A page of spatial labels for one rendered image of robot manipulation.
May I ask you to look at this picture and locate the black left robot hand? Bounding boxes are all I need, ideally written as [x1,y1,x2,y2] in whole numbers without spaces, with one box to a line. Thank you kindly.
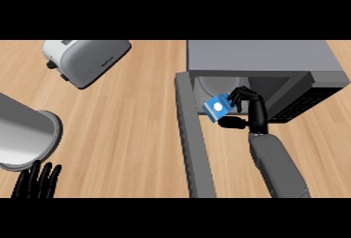
[10,160,63,199]

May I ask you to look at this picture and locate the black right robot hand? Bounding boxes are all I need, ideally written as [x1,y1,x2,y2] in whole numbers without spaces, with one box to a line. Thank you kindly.
[217,86,270,135]

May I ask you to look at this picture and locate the blue milk carton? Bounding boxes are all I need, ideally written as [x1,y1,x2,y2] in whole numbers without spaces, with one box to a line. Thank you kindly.
[202,92,236,124]

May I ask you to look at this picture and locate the grey microwave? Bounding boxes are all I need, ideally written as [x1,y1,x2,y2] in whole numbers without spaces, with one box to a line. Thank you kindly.
[186,39,351,125]

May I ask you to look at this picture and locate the grey microwave door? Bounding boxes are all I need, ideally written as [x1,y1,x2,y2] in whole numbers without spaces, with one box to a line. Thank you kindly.
[172,71,218,199]

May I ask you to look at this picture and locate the silver metal pot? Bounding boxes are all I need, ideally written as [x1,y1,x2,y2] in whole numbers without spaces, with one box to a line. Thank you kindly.
[0,92,65,172]

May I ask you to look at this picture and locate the white toaster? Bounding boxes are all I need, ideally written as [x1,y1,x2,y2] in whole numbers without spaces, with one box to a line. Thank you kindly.
[41,39,133,90]

